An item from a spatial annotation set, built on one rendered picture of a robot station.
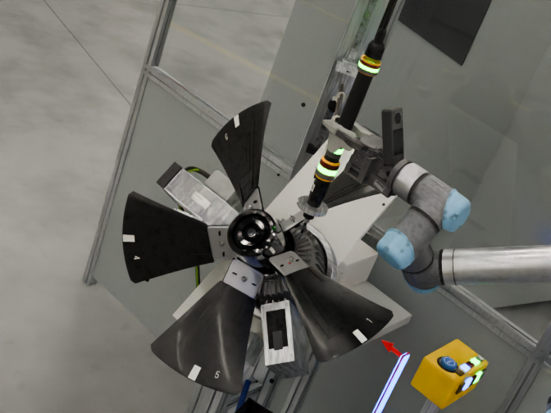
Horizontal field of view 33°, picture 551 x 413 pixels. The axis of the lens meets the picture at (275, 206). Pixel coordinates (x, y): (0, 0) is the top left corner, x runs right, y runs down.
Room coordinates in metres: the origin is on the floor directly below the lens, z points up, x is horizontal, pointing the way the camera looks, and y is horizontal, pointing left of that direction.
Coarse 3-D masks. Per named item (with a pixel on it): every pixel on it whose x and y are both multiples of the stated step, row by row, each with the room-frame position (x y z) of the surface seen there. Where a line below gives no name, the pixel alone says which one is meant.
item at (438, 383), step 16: (432, 352) 1.88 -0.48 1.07; (448, 352) 1.91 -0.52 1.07; (464, 352) 1.93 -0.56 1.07; (432, 368) 1.84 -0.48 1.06; (480, 368) 1.90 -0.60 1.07; (416, 384) 1.85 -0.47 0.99; (432, 384) 1.83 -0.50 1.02; (448, 384) 1.81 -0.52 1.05; (432, 400) 1.82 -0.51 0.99; (448, 400) 1.81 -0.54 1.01
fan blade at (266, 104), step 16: (240, 112) 2.15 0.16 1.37; (256, 112) 2.11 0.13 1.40; (224, 128) 2.16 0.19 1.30; (240, 128) 2.11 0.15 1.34; (256, 128) 2.08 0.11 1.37; (224, 144) 2.13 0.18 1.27; (240, 144) 2.08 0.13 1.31; (256, 144) 2.04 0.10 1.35; (224, 160) 2.11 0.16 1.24; (240, 160) 2.06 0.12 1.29; (256, 160) 2.01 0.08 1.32; (240, 176) 2.04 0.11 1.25; (256, 176) 1.98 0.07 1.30; (240, 192) 2.01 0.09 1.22
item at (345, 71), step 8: (336, 64) 2.47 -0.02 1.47; (344, 64) 2.50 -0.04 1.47; (352, 64) 2.51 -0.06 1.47; (336, 72) 2.42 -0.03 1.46; (344, 72) 2.43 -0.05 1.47; (352, 72) 2.45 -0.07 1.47; (336, 80) 2.42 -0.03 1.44; (344, 80) 2.42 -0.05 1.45; (352, 80) 2.42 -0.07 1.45; (328, 88) 2.42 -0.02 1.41; (336, 88) 2.42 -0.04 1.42
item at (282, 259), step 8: (272, 256) 1.84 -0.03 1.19; (280, 256) 1.85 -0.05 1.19; (288, 256) 1.86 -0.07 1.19; (296, 256) 1.88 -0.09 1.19; (272, 264) 1.81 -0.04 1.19; (280, 264) 1.82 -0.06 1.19; (288, 264) 1.84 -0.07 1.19; (296, 264) 1.85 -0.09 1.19; (304, 264) 1.87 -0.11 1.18; (280, 272) 1.80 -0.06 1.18; (288, 272) 1.81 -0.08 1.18
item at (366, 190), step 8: (344, 176) 2.02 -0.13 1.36; (336, 184) 1.99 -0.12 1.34; (344, 184) 1.96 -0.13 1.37; (352, 184) 1.95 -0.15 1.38; (360, 184) 1.94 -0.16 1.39; (368, 184) 1.93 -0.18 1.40; (328, 192) 1.97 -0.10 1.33; (336, 192) 1.94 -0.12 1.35; (344, 192) 1.93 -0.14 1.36; (352, 192) 1.92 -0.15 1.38; (360, 192) 1.91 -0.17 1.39; (368, 192) 1.90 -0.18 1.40; (376, 192) 1.89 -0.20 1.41; (328, 200) 1.92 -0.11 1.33; (336, 200) 1.91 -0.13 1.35; (344, 200) 1.90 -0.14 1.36; (352, 200) 1.89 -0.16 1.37; (328, 208) 1.89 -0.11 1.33
